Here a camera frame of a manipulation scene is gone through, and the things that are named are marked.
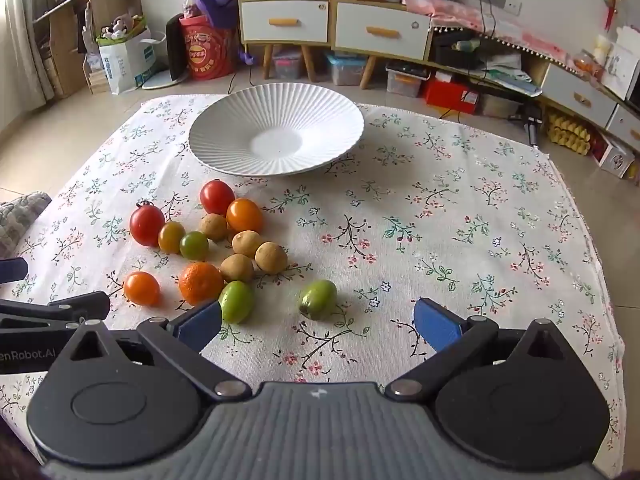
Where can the small mandarin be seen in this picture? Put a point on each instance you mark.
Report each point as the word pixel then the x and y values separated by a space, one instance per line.
pixel 201 283

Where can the red cherry tomato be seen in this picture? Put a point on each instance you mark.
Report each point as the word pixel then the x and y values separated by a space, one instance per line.
pixel 217 198
pixel 147 226

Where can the wooden bookshelf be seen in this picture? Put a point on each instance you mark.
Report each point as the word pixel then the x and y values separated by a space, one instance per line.
pixel 70 35

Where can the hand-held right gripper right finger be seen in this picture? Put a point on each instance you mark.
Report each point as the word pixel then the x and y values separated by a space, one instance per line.
pixel 435 324

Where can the grey knitted cushion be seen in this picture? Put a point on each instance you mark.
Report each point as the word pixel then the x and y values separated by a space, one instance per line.
pixel 20 220

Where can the white printed carton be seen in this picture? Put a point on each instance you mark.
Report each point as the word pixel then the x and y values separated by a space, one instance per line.
pixel 617 160

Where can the pile of papers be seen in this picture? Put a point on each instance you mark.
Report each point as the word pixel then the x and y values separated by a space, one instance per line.
pixel 505 72

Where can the white illustrated box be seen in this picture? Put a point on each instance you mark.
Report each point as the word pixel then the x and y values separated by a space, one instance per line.
pixel 619 67

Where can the low wooden media stand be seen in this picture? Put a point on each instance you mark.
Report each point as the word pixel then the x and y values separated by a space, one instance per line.
pixel 536 67

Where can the white ribbed plate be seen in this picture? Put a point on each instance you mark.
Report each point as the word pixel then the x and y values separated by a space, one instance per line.
pixel 225 135

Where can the pink fringed cloth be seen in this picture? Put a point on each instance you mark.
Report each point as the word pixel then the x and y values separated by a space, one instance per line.
pixel 440 7

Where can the yellow-green cherry tomato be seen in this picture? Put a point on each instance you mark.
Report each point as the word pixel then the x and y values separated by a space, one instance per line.
pixel 171 237

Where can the grey plastic storage box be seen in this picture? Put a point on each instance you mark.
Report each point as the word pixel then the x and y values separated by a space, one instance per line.
pixel 402 82

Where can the green jujube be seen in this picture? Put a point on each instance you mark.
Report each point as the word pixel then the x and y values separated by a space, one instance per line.
pixel 317 299
pixel 236 301

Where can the yellow egg tray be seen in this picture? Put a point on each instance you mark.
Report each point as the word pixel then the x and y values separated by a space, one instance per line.
pixel 570 135

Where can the small white drawer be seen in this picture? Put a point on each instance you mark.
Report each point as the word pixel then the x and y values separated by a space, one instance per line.
pixel 575 85
pixel 627 127

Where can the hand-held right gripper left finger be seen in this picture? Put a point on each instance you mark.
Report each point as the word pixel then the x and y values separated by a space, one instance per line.
pixel 200 324

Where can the white tumbler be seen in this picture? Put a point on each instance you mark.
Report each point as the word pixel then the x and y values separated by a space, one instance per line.
pixel 602 49

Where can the flat red box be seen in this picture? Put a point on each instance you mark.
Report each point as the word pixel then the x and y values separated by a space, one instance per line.
pixel 450 95

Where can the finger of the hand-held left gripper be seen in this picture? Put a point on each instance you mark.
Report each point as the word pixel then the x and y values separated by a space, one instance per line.
pixel 10 270
pixel 75 305

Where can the brown longan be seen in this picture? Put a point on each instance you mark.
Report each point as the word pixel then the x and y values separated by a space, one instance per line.
pixel 236 267
pixel 247 242
pixel 271 258
pixel 213 226

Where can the large white drawer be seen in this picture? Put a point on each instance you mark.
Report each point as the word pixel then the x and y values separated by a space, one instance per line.
pixel 260 15
pixel 350 30

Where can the orange cherry tomato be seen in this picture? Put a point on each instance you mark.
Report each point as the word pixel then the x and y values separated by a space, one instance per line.
pixel 244 215
pixel 141 288

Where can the small plush toy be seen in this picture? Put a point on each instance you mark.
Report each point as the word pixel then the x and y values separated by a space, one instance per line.
pixel 119 25

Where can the clear plastic storage box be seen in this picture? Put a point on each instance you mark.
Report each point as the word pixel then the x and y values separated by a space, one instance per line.
pixel 287 65

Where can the white paper shopping bag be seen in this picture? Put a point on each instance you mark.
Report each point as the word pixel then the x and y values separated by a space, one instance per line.
pixel 125 60

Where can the light curtain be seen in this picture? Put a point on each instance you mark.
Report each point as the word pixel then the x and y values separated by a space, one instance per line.
pixel 25 35

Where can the glass jar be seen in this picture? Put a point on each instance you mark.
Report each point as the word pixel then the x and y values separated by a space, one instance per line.
pixel 584 62

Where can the red printed bucket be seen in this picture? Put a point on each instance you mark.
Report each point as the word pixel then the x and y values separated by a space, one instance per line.
pixel 207 55

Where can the blue-lidded plastic storage box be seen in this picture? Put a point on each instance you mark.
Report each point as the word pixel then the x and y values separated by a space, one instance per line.
pixel 345 70

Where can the black panel on white base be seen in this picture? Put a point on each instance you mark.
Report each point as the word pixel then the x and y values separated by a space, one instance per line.
pixel 175 50

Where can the green cherry tomato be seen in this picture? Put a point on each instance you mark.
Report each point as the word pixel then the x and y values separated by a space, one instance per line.
pixel 194 246

